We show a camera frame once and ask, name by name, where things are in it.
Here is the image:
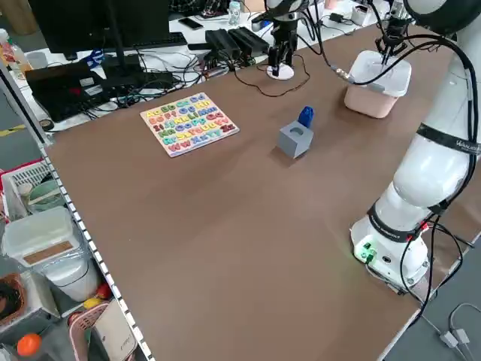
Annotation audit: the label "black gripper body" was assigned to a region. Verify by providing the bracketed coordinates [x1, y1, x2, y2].
[386, 17, 409, 41]
[271, 17, 299, 50]

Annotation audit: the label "white bin lid grey latches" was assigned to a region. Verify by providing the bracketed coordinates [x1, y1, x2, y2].
[348, 50, 413, 98]

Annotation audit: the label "blue toy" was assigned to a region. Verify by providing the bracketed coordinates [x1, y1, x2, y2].
[297, 105, 316, 128]

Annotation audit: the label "grey block with round hole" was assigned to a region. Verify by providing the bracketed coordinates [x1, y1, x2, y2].
[278, 120, 315, 160]

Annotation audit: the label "black power adapter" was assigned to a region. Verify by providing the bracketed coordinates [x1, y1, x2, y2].
[228, 26, 271, 56]
[204, 29, 242, 58]

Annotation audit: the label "small white box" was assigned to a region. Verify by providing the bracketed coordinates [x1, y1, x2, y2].
[351, 5, 372, 26]

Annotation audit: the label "light drink can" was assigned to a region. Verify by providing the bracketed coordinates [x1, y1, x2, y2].
[228, 0, 242, 27]

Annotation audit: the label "black smartphone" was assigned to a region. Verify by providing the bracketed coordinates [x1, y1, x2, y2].
[177, 16, 204, 31]

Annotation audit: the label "colourful alphabet puzzle board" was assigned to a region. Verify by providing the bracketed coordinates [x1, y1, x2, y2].
[139, 92, 241, 159]

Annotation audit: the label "black keyboard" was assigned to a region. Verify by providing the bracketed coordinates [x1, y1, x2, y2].
[131, 32, 189, 49]

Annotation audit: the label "black monitor stand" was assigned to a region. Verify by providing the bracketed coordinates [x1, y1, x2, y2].
[101, 0, 174, 91]

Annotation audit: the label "black computer monitor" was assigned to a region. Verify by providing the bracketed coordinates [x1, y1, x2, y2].
[28, 0, 172, 56]

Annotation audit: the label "white cup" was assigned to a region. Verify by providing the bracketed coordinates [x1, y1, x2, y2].
[26, 51, 48, 71]

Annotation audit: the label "orange juice bottle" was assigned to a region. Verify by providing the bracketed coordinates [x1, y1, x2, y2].
[0, 29, 33, 74]

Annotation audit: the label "green bowl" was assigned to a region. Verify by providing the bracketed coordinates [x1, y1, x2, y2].
[28, 180, 67, 214]

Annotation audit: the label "white plastic basket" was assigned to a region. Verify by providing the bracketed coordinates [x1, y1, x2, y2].
[0, 157, 61, 223]

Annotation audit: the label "clear plastic storage container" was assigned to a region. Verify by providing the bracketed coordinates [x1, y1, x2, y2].
[1, 205, 82, 268]

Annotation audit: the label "white round container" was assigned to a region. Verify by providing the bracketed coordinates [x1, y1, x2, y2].
[44, 257, 101, 302]

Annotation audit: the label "white cardboard box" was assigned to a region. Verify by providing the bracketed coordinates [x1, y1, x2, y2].
[92, 299, 138, 361]

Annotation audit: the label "pink plastic basket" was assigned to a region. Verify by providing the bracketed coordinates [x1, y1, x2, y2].
[67, 302, 127, 361]

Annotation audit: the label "brown wicker basket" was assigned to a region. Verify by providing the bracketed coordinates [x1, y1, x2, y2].
[0, 272, 28, 326]

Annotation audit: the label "orange ball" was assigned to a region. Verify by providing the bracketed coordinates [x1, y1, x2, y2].
[16, 332, 43, 357]

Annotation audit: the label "thin black lamp cable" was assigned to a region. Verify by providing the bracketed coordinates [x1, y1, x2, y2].
[233, 53, 311, 99]

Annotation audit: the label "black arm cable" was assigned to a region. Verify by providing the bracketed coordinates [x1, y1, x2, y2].
[300, 0, 480, 159]

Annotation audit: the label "black foot cable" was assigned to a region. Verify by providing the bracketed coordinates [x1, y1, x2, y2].
[399, 216, 475, 328]

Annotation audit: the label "metal shelf rail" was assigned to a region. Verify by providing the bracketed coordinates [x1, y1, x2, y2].
[0, 59, 156, 361]

